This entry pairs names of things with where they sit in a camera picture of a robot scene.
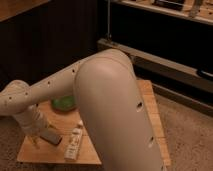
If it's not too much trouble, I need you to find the white lotion bottle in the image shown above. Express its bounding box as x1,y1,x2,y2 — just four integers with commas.
64,120,84,161

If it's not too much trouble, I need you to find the wooden table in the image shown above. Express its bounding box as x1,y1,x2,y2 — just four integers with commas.
17,80,171,166

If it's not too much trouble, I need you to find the dark grey eraser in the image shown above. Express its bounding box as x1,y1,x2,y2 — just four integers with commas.
40,131,62,145

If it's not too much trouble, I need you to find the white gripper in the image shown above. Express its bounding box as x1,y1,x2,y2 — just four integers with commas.
14,105,59,149

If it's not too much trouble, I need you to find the metal shelf frame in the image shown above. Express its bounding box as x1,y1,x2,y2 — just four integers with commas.
98,0,213,116

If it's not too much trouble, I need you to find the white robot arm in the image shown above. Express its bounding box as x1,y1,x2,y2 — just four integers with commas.
0,49,167,171

